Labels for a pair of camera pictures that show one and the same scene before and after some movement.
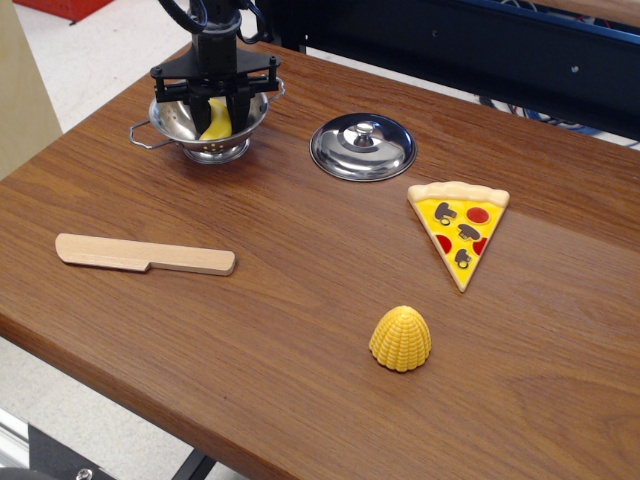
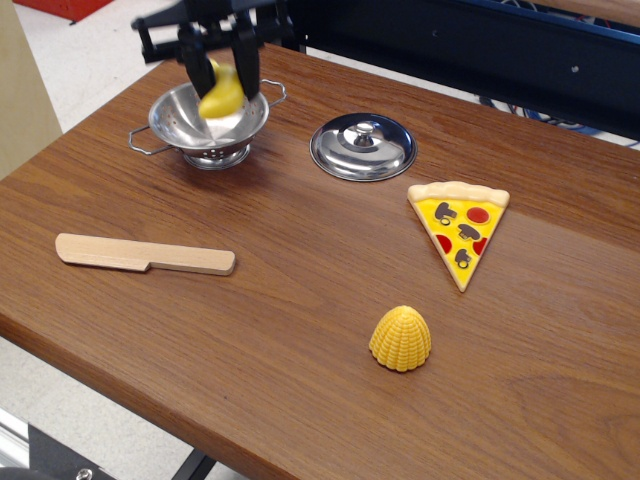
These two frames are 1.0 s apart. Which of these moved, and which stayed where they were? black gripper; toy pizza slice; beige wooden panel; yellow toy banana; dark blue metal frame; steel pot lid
Moved: yellow toy banana; black gripper
Stayed: steel pot lid; dark blue metal frame; toy pizza slice; beige wooden panel
